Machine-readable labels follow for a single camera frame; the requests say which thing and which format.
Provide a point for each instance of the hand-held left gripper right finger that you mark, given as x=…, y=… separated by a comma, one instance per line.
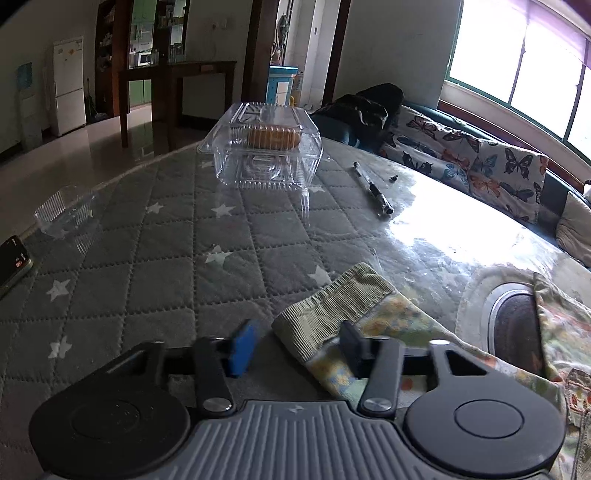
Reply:
x=353, y=350

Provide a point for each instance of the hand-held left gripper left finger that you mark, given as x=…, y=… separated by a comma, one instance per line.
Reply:
x=242, y=346

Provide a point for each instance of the round built-in cooktop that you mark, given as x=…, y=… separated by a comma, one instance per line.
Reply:
x=512, y=318

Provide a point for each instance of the black pen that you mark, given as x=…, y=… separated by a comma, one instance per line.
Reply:
x=373, y=189

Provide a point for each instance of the clear plastic food container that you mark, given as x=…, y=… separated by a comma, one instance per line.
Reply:
x=263, y=161

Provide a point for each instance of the orange pastry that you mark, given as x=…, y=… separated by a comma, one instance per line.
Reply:
x=272, y=137

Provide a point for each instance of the small clear plastic container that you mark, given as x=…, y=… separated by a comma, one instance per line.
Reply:
x=69, y=210

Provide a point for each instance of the black clothing heap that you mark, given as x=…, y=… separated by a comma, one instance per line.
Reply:
x=364, y=108

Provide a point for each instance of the black smartphone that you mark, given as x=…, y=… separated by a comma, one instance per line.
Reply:
x=13, y=265

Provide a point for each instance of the blue sofa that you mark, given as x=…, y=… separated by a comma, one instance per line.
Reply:
x=551, y=194

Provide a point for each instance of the grey pillow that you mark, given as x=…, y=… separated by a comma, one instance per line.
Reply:
x=577, y=230

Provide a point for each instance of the blue cabinet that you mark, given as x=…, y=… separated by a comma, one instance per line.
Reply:
x=281, y=85

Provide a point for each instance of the dark wooden desk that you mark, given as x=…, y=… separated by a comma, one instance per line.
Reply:
x=184, y=71

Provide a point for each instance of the white refrigerator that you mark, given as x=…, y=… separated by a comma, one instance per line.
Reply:
x=68, y=87

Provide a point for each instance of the white water dispenser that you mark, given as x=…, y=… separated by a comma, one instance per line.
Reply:
x=28, y=110

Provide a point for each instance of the wooden shelf cabinet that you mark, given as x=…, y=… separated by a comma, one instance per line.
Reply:
x=117, y=46

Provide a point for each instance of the green framed window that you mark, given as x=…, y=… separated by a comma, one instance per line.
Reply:
x=531, y=60

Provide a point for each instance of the dark wooden door frame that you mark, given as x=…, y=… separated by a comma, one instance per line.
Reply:
x=256, y=46

